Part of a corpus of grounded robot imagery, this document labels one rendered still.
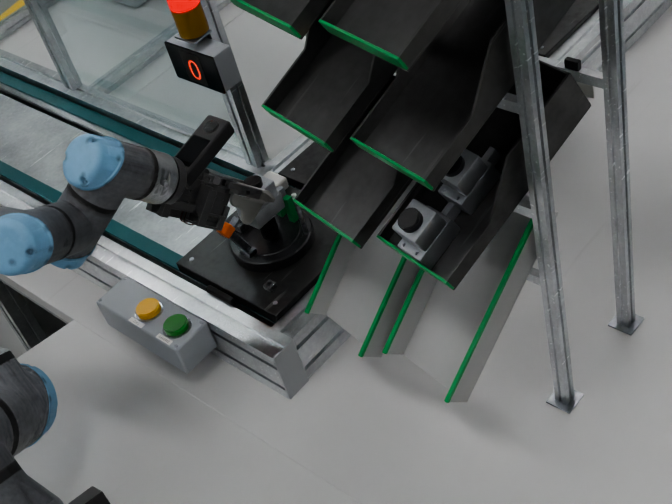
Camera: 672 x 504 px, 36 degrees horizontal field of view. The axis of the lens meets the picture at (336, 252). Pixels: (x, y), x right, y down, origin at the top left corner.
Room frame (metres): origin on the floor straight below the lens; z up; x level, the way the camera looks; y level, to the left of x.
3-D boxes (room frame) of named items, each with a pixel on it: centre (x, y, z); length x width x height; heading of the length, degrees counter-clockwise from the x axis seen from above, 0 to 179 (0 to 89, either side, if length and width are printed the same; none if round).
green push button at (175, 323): (1.19, 0.27, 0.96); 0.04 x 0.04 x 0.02
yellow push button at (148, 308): (1.25, 0.32, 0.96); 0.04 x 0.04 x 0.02
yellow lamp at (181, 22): (1.53, 0.11, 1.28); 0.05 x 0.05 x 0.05
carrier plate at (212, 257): (1.31, 0.09, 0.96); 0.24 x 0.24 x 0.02; 37
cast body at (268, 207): (1.32, 0.09, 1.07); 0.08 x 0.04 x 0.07; 127
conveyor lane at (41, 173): (1.57, 0.25, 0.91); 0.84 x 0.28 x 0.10; 37
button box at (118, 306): (1.25, 0.32, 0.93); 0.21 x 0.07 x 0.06; 37
